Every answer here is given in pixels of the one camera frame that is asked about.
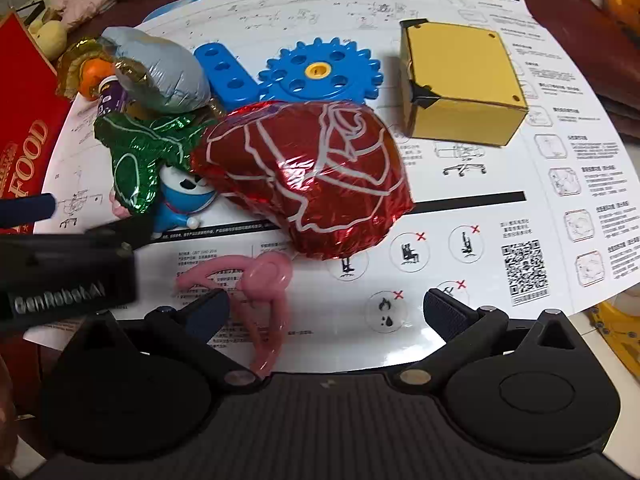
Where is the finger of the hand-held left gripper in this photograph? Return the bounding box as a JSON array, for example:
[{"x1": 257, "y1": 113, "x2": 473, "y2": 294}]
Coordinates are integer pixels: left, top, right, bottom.
[
  {"x1": 84, "y1": 213, "x2": 157, "y2": 254},
  {"x1": 0, "y1": 192, "x2": 57, "y2": 234}
]

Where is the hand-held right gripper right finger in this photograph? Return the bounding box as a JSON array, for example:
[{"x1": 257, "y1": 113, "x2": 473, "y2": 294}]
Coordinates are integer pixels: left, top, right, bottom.
[{"x1": 394, "y1": 288, "x2": 597, "y2": 393}]

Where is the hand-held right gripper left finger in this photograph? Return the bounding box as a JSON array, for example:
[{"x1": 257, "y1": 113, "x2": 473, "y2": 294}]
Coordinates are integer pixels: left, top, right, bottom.
[{"x1": 64, "y1": 289, "x2": 262, "y2": 396}]

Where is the blue robot cat figure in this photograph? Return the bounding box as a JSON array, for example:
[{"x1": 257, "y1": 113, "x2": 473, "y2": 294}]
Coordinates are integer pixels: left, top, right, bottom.
[{"x1": 149, "y1": 164, "x2": 219, "y2": 239}]

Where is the red gift box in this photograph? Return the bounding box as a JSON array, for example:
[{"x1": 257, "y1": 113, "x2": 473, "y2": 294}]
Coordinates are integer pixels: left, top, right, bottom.
[{"x1": 0, "y1": 10, "x2": 72, "y2": 233}]

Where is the pale blue gold foil balloon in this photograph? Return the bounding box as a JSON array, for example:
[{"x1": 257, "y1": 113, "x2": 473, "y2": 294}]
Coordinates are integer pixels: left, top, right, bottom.
[{"x1": 56, "y1": 25, "x2": 226, "y2": 121}]

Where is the red rose foil balloon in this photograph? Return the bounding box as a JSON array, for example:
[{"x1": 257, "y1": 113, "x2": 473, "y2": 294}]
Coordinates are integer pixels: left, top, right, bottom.
[{"x1": 94, "y1": 100, "x2": 416, "y2": 262}]

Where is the small pink toy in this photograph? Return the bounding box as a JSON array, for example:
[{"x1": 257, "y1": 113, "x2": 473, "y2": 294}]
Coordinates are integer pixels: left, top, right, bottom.
[{"x1": 110, "y1": 193, "x2": 132, "y2": 221}]

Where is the white printed instruction sheet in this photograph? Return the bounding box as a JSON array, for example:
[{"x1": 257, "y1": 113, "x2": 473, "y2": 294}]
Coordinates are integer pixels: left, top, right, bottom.
[{"x1": 37, "y1": 0, "x2": 640, "y2": 377}]

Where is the small purple bottle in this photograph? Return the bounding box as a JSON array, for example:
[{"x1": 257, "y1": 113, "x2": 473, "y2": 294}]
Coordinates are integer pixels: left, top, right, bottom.
[{"x1": 97, "y1": 76, "x2": 137, "y2": 117}]

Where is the orange toy mandarin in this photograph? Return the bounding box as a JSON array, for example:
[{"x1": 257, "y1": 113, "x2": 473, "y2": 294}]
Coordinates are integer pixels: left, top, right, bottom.
[{"x1": 79, "y1": 57, "x2": 119, "y2": 101}]

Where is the yellow printed packet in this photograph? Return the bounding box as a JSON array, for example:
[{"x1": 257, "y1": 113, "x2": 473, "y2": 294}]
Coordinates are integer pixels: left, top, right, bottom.
[{"x1": 586, "y1": 299, "x2": 640, "y2": 362}]

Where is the yellow plush toy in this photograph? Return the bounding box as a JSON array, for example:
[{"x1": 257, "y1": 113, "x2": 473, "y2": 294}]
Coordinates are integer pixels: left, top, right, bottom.
[{"x1": 27, "y1": 17, "x2": 69, "y2": 59}]

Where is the blue plastic strip with holes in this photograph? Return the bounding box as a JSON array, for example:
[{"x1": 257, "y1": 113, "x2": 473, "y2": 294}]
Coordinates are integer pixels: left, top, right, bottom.
[{"x1": 192, "y1": 42, "x2": 262, "y2": 112}]

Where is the yellow cardboard box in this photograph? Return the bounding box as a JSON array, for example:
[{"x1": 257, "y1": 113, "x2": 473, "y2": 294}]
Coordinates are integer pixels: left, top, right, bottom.
[{"x1": 399, "y1": 18, "x2": 530, "y2": 150}]

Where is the blue plastic gear toy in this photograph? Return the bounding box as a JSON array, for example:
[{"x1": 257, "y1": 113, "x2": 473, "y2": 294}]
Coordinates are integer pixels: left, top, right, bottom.
[{"x1": 257, "y1": 40, "x2": 384, "y2": 112}]

